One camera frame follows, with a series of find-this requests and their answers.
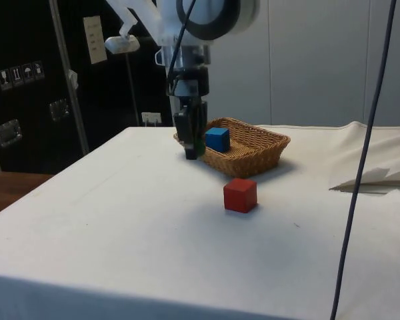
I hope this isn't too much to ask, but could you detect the dark grey cable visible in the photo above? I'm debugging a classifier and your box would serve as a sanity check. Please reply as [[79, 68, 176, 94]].
[[329, 0, 398, 311]]

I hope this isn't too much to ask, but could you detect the black cabinet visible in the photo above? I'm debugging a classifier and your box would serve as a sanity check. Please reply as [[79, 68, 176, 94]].
[[0, 0, 175, 175]]

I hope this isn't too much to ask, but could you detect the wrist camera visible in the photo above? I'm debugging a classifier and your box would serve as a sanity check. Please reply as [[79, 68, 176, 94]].
[[103, 34, 141, 55]]

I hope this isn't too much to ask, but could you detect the wicker basket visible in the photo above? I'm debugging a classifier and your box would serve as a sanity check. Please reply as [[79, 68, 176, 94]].
[[173, 116, 292, 179]]

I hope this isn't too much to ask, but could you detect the blue cube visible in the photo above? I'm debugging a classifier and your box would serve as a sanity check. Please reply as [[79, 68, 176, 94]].
[[205, 127, 231, 154]]

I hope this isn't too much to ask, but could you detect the red cube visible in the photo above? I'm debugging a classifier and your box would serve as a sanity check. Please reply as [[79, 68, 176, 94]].
[[223, 177, 258, 213]]

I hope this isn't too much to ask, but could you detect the black cable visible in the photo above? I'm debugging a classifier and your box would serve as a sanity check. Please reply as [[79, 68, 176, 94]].
[[166, 0, 199, 98]]

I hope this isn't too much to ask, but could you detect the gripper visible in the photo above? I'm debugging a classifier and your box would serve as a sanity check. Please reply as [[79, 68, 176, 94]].
[[173, 67, 211, 161]]

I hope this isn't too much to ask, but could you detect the silver metal pole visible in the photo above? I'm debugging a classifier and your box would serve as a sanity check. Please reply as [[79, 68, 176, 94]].
[[49, 0, 90, 156]]

